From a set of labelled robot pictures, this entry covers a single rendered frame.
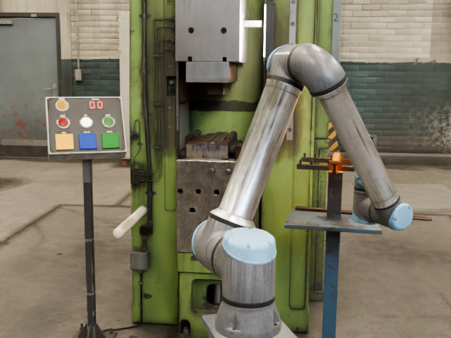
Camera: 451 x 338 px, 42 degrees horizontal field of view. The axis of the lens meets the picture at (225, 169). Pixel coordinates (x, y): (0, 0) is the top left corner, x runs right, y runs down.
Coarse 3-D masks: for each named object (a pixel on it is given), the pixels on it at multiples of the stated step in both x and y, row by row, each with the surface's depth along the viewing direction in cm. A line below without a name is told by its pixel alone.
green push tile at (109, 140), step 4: (104, 136) 265; (108, 136) 265; (112, 136) 266; (116, 136) 266; (104, 140) 264; (108, 140) 265; (112, 140) 265; (116, 140) 266; (104, 144) 263; (108, 144) 264; (112, 144) 264; (116, 144) 265; (104, 148) 263; (108, 148) 264; (112, 148) 264; (116, 148) 265
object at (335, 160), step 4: (336, 152) 267; (336, 156) 255; (332, 160) 236; (336, 160) 243; (332, 164) 228; (336, 164) 227; (340, 164) 235; (332, 168) 236; (336, 168) 236; (340, 168) 235; (332, 172) 229; (336, 172) 230
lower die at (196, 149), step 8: (200, 136) 312; (208, 136) 303; (224, 136) 303; (192, 144) 278; (200, 144) 277; (208, 144) 277; (216, 144) 276; (224, 144) 276; (192, 152) 278; (200, 152) 278; (208, 152) 277; (216, 152) 277; (224, 152) 276
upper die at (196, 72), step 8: (192, 64) 271; (200, 64) 271; (208, 64) 271; (216, 64) 270; (224, 64) 270; (232, 64) 286; (192, 72) 272; (200, 72) 272; (208, 72) 271; (216, 72) 271; (224, 72) 270; (232, 72) 287; (192, 80) 273; (200, 80) 272; (208, 80) 272; (216, 80) 271; (224, 80) 271; (232, 80) 288
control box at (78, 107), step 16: (48, 112) 262; (64, 112) 264; (80, 112) 266; (96, 112) 269; (112, 112) 271; (48, 128) 259; (64, 128) 262; (80, 128) 264; (96, 128) 266; (112, 128) 268; (48, 144) 257
